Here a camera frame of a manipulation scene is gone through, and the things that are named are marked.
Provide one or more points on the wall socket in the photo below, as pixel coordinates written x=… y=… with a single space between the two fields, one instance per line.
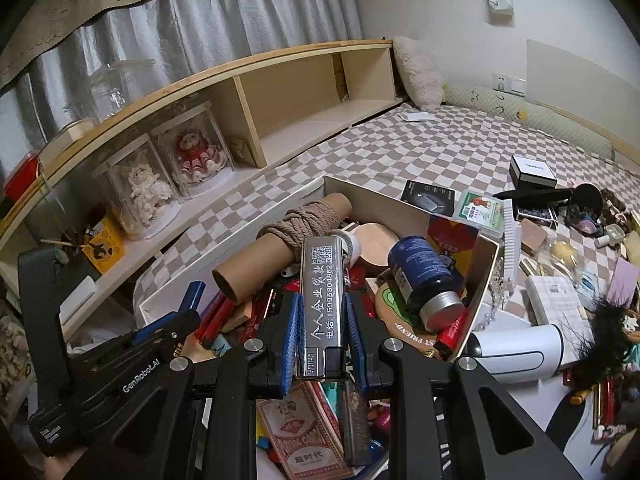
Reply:
x=509 y=84

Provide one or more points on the black long case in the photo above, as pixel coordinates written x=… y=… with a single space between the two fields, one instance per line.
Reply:
x=535 y=195

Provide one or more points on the dark card deck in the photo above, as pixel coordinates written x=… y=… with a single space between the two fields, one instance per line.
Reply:
x=536 y=215

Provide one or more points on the wooden shelf unit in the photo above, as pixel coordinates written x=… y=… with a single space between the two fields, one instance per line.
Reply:
x=290 y=105

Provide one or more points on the black white perfume box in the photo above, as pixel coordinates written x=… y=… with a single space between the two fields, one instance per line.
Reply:
x=532 y=170

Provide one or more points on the red tin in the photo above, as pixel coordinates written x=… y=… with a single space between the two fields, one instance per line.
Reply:
x=22 y=177

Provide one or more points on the checked bed sheet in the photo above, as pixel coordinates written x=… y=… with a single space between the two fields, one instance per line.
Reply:
x=400 y=160

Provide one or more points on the round wooden coaster green print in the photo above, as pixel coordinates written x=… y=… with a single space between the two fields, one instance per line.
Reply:
x=395 y=315

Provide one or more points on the white tape roll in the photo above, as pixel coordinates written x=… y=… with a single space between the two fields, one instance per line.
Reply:
x=355 y=250

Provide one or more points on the silver lighter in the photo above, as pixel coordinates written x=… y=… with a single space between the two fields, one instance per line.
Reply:
x=322 y=310

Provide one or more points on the small black box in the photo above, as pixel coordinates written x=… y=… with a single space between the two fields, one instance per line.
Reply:
x=427 y=195

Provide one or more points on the white rabbit doll clear case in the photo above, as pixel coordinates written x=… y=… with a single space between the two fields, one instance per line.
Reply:
x=145 y=190

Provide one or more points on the grey curtain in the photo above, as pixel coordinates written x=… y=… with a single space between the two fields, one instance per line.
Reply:
x=200 y=25

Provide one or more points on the pale purple card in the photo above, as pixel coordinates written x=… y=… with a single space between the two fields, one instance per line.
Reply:
x=625 y=282

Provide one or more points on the white storage box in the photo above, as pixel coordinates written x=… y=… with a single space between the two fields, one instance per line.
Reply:
x=310 y=195

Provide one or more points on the green long bolster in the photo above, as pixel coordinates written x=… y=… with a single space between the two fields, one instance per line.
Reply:
x=530 y=115

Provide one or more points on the white fluffy pillow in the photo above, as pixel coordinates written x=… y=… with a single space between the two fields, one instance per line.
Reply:
x=417 y=72

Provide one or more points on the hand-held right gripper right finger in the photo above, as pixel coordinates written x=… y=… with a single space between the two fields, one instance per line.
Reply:
x=355 y=345

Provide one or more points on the green white clear case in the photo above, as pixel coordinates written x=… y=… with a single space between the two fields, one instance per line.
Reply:
x=480 y=210

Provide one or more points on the white comb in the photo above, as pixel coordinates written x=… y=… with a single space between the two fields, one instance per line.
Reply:
x=510 y=240

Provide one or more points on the white paper slip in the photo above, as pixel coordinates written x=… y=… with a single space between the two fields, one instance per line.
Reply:
x=416 y=117

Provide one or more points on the white headboard panel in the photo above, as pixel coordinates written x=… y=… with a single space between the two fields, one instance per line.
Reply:
x=585 y=85

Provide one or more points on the white grey handheld device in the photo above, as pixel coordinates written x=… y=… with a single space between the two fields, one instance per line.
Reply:
x=520 y=355

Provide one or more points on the white checked box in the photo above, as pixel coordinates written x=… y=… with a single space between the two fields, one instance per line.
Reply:
x=552 y=300

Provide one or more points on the red yellow box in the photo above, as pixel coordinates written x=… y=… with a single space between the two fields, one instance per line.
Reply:
x=452 y=240

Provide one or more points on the glass jar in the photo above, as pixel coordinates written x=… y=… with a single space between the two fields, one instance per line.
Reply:
x=120 y=90

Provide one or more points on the black feather duster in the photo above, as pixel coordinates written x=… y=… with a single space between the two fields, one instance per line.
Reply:
x=610 y=340

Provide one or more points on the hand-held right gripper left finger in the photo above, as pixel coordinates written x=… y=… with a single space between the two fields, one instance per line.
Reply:
x=292 y=340

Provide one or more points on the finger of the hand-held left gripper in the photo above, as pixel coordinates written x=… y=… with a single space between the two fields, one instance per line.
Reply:
x=195 y=295
x=165 y=327

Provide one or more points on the red lighter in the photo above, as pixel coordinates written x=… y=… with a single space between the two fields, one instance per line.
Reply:
x=452 y=335

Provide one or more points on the grey patterned lighter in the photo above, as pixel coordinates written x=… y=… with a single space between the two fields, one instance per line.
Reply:
x=357 y=425

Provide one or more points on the black round mirror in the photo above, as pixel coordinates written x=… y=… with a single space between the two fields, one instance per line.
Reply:
x=589 y=199

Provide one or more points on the blue face mask pack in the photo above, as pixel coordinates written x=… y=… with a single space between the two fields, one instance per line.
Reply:
x=590 y=281

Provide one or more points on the pearl tiara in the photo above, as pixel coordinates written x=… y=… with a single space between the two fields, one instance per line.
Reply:
x=492 y=295

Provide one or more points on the brown wallet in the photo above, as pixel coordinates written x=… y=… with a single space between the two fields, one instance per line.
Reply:
x=534 y=236

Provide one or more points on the red dress doll clear case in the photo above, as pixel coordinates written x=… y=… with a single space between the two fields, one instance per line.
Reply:
x=195 y=155

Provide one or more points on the blue bottle silver cap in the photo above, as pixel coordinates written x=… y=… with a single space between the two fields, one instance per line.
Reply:
x=420 y=275

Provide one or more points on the white flat box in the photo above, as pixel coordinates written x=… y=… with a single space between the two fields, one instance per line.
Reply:
x=67 y=140

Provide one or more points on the yellow box black figure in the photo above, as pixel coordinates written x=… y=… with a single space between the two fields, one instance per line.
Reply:
x=102 y=247

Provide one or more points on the red playing card box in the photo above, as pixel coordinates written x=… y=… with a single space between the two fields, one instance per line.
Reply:
x=300 y=435

